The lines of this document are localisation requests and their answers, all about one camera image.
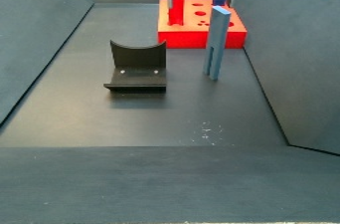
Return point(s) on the light blue double-square peg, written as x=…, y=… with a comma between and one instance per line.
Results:
x=219, y=21

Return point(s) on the red shape-sorting board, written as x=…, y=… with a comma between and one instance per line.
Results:
x=190, y=35

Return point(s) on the tall red block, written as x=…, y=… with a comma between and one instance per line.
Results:
x=176, y=12

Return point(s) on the black curved holder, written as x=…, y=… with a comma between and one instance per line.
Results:
x=140, y=68

